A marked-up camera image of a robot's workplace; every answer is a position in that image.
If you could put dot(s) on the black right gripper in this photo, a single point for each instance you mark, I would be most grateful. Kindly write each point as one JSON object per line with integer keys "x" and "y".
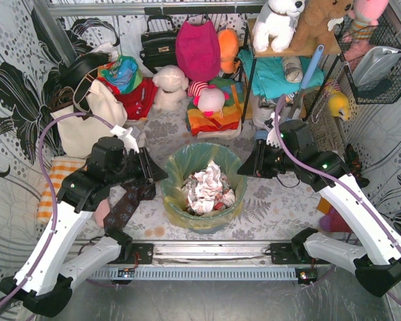
{"x": 260, "y": 158}

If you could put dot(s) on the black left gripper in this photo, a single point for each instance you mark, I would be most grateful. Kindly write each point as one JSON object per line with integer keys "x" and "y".
{"x": 144, "y": 166}

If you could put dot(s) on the yellow plastic trash bag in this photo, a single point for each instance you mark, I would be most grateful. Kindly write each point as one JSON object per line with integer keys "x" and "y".
{"x": 203, "y": 191}

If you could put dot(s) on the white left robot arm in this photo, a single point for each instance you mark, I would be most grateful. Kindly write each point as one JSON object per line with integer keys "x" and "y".
{"x": 46, "y": 282}

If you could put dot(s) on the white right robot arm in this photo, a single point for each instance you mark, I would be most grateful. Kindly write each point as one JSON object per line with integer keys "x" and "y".
{"x": 290, "y": 148}

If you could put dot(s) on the teal plastic trash bin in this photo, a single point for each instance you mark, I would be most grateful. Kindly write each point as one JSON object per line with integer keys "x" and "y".
{"x": 191, "y": 159}

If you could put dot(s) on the crumpled white paper trash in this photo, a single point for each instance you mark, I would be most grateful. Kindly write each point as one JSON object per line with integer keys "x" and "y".
{"x": 207, "y": 190}

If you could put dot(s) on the cream canvas tote bag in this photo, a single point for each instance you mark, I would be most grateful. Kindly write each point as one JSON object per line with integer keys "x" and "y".
{"x": 79, "y": 134}

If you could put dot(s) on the magenta fuzzy bag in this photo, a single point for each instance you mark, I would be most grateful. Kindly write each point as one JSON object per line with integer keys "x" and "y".
{"x": 198, "y": 51}

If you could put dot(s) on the white roll container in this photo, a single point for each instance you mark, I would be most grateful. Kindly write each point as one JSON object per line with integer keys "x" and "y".
{"x": 262, "y": 110}

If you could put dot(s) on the dark floral necktie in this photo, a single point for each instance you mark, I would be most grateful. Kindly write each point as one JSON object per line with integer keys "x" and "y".
{"x": 128, "y": 207}

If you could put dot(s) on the pink cloth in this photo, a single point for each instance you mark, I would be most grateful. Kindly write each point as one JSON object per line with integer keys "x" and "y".
{"x": 101, "y": 212}

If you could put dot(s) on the red garment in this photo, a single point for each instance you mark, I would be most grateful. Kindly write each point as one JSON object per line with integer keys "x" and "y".
{"x": 139, "y": 101}

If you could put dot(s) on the pink striped plush doll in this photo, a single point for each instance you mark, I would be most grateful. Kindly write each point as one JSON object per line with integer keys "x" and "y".
{"x": 207, "y": 97}

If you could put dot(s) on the teal folded cloth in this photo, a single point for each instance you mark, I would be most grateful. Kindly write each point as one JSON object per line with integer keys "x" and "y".
{"x": 269, "y": 78}

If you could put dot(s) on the white plush lamb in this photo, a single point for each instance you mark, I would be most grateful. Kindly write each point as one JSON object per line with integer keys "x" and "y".
{"x": 172, "y": 84}

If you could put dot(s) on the orange checked towel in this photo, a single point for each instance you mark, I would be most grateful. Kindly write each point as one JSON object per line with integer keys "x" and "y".
{"x": 62, "y": 166}

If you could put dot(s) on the purple orange sock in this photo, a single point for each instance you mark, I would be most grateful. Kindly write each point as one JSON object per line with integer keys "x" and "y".
{"x": 331, "y": 221}

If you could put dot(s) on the colourful silk scarf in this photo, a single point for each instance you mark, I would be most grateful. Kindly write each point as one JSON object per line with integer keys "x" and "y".
{"x": 122, "y": 76}

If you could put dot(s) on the yellow plush duck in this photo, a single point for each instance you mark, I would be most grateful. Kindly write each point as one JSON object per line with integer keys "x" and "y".
{"x": 337, "y": 101}

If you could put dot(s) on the black leather handbag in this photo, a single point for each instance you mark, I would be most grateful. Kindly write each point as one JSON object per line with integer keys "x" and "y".
{"x": 159, "y": 48}

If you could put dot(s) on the black hat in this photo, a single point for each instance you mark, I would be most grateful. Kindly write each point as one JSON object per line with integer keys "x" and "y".
{"x": 72, "y": 75}

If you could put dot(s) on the orange plush toy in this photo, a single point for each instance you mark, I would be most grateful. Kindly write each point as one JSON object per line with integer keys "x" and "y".
{"x": 229, "y": 47}

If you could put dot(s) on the black metal shelf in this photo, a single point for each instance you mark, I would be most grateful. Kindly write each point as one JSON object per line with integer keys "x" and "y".
{"x": 309, "y": 50}

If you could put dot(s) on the white plush dog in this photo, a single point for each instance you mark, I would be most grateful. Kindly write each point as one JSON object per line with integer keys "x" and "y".
{"x": 275, "y": 25}

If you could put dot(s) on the brown teddy bear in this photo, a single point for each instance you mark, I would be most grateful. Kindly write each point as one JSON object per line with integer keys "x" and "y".
{"x": 317, "y": 23}

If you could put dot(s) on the silver foil pouch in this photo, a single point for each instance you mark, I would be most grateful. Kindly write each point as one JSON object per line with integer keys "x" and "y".
{"x": 375, "y": 65}

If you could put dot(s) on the pink plush toy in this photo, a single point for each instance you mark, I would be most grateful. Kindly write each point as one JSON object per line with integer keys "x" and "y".
{"x": 365, "y": 15}

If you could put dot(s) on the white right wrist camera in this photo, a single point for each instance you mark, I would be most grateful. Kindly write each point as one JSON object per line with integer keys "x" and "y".
{"x": 272, "y": 138}

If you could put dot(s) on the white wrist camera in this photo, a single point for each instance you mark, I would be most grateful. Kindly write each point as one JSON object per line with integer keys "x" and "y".
{"x": 272, "y": 138}
{"x": 125, "y": 135}

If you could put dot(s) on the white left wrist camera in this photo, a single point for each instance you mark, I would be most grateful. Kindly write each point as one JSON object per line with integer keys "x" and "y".
{"x": 125, "y": 135}

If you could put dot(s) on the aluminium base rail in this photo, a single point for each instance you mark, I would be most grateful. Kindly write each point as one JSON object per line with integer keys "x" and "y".
{"x": 192, "y": 260}

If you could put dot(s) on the black wire basket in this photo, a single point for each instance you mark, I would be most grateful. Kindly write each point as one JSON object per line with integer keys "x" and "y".
{"x": 384, "y": 91}

